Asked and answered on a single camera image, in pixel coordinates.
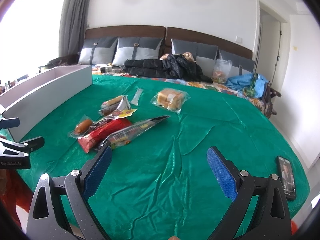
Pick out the red snack packet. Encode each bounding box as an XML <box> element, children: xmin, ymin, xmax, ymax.
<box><xmin>78</xmin><ymin>119</ymin><xmax>132</xmax><ymax>153</ymax></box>

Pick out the dark brown snack bar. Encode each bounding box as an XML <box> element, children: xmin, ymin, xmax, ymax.
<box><xmin>98</xmin><ymin>105</ymin><xmax>118</xmax><ymax>116</ymax></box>

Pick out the person's hand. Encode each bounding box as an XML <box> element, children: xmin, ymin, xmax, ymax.
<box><xmin>168</xmin><ymin>236</ymin><xmax>180</xmax><ymax>240</ymax></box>

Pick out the white cardboard box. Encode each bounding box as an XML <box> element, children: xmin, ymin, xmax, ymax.
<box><xmin>1</xmin><ymin>65</ymin><xmax>92</xmax><ymax>141</ymax></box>

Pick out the black smartphone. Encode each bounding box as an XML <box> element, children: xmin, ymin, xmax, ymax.
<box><xmin>276</xmin><ymin>156</ymin><xmax>296</xmax><ymax>201</ymax></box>

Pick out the packaged sausage bun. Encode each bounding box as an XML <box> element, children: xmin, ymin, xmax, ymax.
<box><xmin>68</xmin><ymin>115</ymin><xmax>94</xmax><ymax>139</ymax></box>

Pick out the long clear striped packet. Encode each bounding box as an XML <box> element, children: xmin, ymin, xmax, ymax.
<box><xmin>96</xmin><ymin>115</ymin><xmax>170</xmax><ymax>151</ymax></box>

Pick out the green satin cloth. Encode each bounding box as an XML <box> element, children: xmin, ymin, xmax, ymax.
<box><xmin>19</xmin><ymin>76</ymin><xmax>310</xmax><ymax>239</ymax></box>

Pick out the yellow snack packet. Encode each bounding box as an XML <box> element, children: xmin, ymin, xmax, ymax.
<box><xmin>98</xmin><ymin>109</ymin><xmax>137</xmax><ymax>124</ymax></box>

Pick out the grey pillow far left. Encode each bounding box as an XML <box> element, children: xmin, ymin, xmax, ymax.
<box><xmin>78</xmin><ymin>36</ymin><xmax>118</xmax><ymax>66</ymax></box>

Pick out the grey pillow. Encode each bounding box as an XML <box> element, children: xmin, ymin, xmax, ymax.
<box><xmin>112</xmin><ymin>37</ymin><xmax>163</xmax><ymax>66</ymax></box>
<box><xmin>171</xmin><ymin>39</ymin><xmax>219</xmax><ymax>77</ymax></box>
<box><xmin>219</xmin><ymin>49</ymin><xmax>255</xmax><ymax>77</ymax></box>
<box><xmin>78</xmin><ymin>36</ymin><xmax>118</xmax><ymax>66</ymax></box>

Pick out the silver foil packet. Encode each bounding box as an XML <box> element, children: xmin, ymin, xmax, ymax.
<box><xmin>116</xmin><ymin>96</ymin><xmax>131</xmax><ymax>111</ymax></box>

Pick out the grey curtain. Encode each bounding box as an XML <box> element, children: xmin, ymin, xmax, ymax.
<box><xmin>59</xmin><ymin>0</ymin><xmax>89</xmax><ymax>56</ymax></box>

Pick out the small clear narrow packet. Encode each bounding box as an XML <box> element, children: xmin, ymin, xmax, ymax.
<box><xmin>130</xmin><ymin>88</ymin><xmax>144</xmax><ymax>106</ymax></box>

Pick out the blue green clothes pile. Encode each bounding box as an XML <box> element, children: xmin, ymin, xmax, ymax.
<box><xmin>225</xmin><ymin>73</ymin><xmax>269</xmax><ymax>98</ymax></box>

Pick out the packaged sliced bread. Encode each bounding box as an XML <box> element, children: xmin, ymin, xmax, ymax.
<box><xmin>151</xmin><ymin>88</ymin><xmax>190</xmax><ymax>114</ymax></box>

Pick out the grey pillow far right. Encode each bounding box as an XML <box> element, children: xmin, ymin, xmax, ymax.
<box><xmin>219</xmin><ymin>49</ymin><xmax>255</xmax><ymax>77</ymax></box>

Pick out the clear plastic snack bag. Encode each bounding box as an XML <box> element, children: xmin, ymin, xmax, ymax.
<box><xmin>212</xmin><ymin>59</ymin><xmax>232</xmax><ymax>84</ymax></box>

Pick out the black puffer jacket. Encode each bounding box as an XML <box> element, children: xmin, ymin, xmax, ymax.
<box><xmin>123</xmin><ymin>52</ymin><xmax>213</xmax><ymax>83</ymax></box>

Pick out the brown wooden headboard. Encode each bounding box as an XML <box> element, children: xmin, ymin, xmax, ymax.
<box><xmin>85</xmin><ymin>25</ymin><xmax>253</xmax><ymax>59</ymax></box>

